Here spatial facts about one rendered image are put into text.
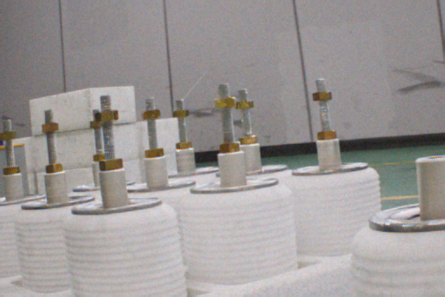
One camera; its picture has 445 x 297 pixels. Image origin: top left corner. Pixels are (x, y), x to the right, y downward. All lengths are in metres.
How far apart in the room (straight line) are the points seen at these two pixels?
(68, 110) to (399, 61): 3.09
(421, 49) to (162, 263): 5.35
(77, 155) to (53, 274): 2.87
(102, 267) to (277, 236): 0.16
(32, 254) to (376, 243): 0.40
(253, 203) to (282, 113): 5.58
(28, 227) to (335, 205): 0.28
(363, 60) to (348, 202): 5.28
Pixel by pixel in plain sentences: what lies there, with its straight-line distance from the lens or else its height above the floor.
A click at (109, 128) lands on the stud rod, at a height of 0.31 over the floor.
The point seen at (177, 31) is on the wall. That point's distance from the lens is 6.64.
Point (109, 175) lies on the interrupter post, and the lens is 0.60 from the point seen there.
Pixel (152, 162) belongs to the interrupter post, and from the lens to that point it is 0.76.
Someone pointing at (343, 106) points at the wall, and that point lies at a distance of 6.03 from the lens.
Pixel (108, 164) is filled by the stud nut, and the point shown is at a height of 0.29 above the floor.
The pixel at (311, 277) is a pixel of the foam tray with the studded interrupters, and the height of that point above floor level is 0.18.
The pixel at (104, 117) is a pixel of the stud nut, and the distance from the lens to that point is 0.60.
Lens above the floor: 0.31
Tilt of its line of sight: 4 degrees down
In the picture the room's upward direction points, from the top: 6 degrees counter-clockwise
